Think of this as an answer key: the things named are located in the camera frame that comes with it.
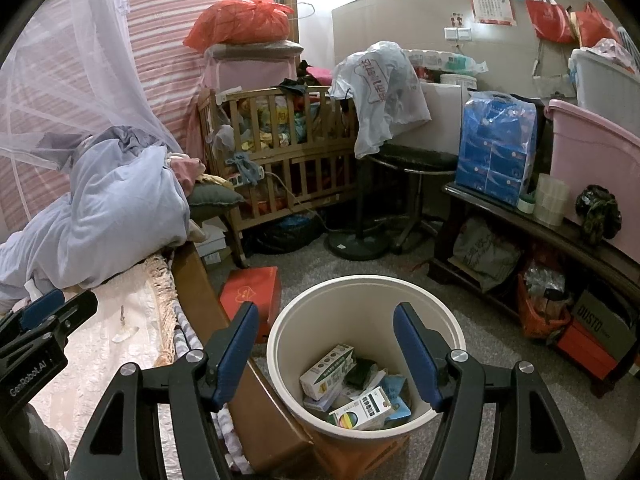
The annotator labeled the light blue wrapper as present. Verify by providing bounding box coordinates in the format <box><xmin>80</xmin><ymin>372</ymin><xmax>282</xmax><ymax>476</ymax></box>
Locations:
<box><xmin>381</xmin><ymin>375</ymin><xmax>412</xmax><ymax>427</ymax></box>

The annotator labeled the green white medicine box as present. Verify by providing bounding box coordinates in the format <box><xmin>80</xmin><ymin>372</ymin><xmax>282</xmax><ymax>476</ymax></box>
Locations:
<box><xmin>328</xmin><ymin>387</ymin><xmax>395</xmax><ymax>430</ymax></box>

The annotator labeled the dark green packet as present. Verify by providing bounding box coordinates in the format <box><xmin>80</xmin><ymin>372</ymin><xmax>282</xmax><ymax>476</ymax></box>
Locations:
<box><xmin>344</xmin><ymin>358</ymin><xmax>378</xmax><ymax>390</ymax></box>

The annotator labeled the white green carton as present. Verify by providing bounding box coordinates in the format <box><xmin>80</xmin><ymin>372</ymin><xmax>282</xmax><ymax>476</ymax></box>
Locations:
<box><xmin>299</xmin><ymin>344</ymin><xmax>355</xmax><ymax>401</ymax></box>

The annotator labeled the cream trash bin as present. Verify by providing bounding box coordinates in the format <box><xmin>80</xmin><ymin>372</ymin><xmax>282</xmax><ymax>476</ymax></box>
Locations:
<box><xmin>264</xmin><ymin>274</ymin><xmax>468</xmax><ymax>461</ymax></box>

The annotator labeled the light blue duvet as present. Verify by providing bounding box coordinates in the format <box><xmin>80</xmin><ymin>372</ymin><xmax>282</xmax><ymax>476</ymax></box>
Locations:
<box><xmin>1</xmin><ymin>126</ymin><xmax>190</xmax><ymax>311</ymax></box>

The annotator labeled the dark wooden bench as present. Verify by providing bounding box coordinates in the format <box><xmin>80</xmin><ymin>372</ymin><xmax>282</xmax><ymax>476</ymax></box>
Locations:
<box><xmin>428</xmin><ymin>183</ymin><xmax>639</xmax><ymax>398</ymax></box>

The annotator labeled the red gift box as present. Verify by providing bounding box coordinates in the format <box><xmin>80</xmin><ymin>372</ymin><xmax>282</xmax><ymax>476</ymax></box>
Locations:
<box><xmin>220</xmin><ymin>266</ymin><xmax>281</xmax><ymax>344</ymax></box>

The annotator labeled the white mosquito net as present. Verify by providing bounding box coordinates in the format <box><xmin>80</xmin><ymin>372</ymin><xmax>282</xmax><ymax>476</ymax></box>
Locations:
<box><xmin>1</xmin><ymin>0</ymin><xmax>179</xmax><ymax>169</ymax></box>

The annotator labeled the wooden baby crib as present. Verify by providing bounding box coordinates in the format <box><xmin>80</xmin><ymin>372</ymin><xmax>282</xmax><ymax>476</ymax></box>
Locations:
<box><xmin>198</xmin><ymin>86</ymin><xmax>358</xmax><ymax>266</ymax></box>

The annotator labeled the pink striped curtain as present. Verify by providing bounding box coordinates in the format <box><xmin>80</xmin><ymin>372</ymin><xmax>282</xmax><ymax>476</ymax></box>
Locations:
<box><xmin>0</xmin><ymin>0</ymin><xmax>279</xmax><ymax>236</ymax></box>

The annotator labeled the blue tissue pack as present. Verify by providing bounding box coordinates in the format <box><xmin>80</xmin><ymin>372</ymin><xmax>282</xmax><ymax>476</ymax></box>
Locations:
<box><xmin>456</xmin><ymin>91</ymin><xmax>538</xmax><ymax>206</ymax></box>

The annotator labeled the pink plastic tub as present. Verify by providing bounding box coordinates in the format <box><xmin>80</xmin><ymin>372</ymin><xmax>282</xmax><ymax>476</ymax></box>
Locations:
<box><xmin>546</xmin><ymin>100</ymin><xmax>640</xmax><ymax>261</ymax></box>

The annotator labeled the orange plastic bag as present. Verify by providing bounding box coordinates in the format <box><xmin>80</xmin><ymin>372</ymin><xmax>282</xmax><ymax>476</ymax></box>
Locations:
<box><xmin>182</xmin><ymin>0</ymin><xmax>294</xmax><ymax>53</ymax></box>

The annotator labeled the white plastic bag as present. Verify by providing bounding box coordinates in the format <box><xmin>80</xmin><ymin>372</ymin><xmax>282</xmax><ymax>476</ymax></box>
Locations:
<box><xmin>329</xmin><ymin>41</ymin><xmax>432</xmax><ymax>159</ymax></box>

